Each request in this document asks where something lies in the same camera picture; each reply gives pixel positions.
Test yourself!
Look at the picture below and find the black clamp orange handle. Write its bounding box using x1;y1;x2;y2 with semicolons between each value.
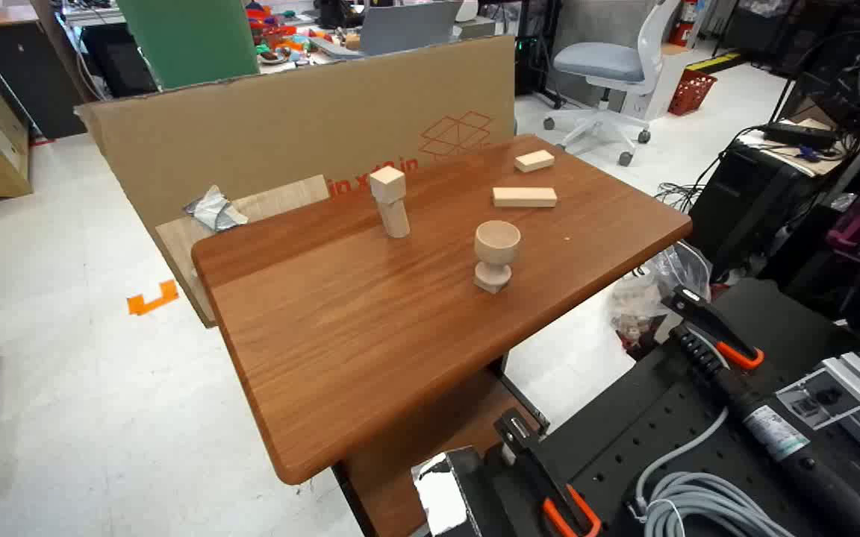
660;288;766;377
492;408;607;537

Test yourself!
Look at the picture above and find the brown table pedestal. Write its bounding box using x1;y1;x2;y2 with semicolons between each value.
335;370;551;537

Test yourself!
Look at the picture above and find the green board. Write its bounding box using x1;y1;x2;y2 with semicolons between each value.
114;0;262;94

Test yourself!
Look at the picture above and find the thin black cable tangle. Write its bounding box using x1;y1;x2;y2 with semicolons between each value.
650;177;714;219

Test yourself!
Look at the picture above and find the white printed label sheet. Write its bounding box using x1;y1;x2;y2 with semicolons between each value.
772;368;860;432

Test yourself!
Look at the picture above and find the wooden cube block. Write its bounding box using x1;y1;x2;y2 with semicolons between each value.
366;164;408;210

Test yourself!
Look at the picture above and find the crumpled grey plastic wrap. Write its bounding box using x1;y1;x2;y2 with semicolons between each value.
181;183;250;237

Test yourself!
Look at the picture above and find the small plain cardboard piece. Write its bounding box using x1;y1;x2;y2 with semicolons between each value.
154;173;335;329

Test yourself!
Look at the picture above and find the wide wooden cylinder block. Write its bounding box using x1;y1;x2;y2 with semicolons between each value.
472;219;524;274

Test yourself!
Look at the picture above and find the small wooden rectangle block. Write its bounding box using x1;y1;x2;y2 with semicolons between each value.
509;146;557;177

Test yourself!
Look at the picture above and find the large cardboard sheet red print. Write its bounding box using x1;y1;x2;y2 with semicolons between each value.
73;37;520;331

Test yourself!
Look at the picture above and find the grey laptop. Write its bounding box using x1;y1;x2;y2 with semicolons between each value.
354;0;463;56

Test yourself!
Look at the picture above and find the black cabinet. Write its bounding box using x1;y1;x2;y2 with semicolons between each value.
687;126;857;285

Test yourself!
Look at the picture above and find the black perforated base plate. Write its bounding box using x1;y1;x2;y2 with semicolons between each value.
448;277;860;537

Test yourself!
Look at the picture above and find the clear plastic bag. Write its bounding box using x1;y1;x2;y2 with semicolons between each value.
607;238;716;340

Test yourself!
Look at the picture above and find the grey office chair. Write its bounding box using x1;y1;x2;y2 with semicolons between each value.
541;0;684;170

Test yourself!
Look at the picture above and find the black tube white label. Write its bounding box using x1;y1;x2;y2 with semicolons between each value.
671;326;860;537

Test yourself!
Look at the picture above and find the orange floor tape marker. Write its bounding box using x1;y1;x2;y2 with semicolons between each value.
126;277;181;320

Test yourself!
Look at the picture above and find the long wooden rectangle block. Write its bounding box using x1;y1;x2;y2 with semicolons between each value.
489;185;560;213

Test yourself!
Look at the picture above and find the red basket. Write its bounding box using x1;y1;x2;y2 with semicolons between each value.
665;68;718;119

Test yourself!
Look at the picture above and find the grey coiled cable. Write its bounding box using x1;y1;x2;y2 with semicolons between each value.
630;402;798;537

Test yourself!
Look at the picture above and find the red fire extinguisher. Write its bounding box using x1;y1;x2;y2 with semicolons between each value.
665;0;702;49

